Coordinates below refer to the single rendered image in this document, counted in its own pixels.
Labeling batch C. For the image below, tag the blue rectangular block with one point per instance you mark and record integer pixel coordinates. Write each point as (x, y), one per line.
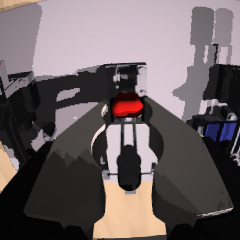
(218, 128)

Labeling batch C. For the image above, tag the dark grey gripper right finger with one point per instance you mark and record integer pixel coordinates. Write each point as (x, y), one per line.
(195, 181)

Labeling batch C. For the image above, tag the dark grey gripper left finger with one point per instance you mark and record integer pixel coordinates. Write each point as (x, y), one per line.
(61, 184)

